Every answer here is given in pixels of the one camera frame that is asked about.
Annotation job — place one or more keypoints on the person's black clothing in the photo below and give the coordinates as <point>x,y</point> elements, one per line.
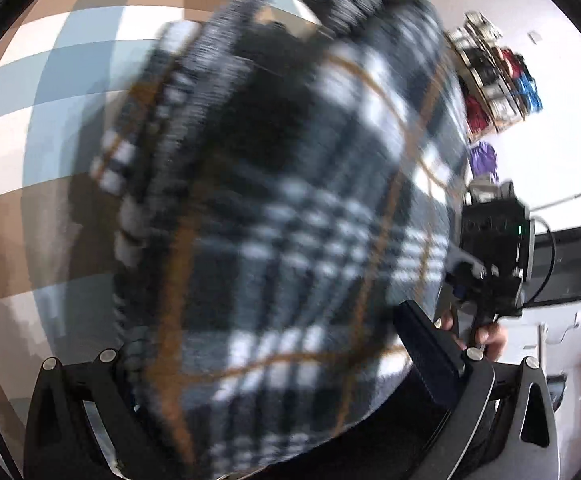
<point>410,440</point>

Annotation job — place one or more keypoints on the white light switch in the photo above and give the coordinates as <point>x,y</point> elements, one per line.
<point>535,37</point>

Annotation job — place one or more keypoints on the wooden shoe rack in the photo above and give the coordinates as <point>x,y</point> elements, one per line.
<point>493,110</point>

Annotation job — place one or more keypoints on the grey plaid fleece jacket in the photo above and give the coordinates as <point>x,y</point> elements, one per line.
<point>295,235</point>

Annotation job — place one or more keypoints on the purple bag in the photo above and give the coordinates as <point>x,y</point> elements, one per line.
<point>483,160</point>

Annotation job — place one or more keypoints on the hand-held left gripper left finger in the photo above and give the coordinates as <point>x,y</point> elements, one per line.
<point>110,377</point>

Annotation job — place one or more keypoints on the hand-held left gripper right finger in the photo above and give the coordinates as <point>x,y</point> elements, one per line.
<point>430,355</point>

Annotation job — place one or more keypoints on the thin metal rod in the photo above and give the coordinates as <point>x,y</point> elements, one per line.
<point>560,201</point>

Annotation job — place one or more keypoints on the person's right hand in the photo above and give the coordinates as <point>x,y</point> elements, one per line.
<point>494,341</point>

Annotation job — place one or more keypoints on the long black furniture top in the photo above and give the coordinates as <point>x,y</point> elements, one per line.
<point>575,265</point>

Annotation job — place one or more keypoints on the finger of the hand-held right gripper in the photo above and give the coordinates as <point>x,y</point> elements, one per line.
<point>463,259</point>

